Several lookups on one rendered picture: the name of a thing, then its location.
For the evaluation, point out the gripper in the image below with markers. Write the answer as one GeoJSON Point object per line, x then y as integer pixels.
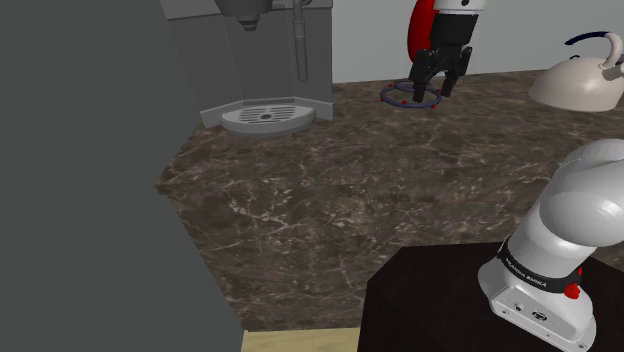
{"type": "Point", "coordinates": [453, 30]}

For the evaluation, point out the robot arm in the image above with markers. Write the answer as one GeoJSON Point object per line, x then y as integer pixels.
{"type": "Point", "coordinates": [560, 214]}

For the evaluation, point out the grey coffee machine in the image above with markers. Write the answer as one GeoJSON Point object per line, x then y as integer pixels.
{"type": "Point", "coordinates": [273, 58]}

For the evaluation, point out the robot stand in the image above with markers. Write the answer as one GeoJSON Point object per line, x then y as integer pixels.
{"type": "Point", "coordinates": [419, 302]}

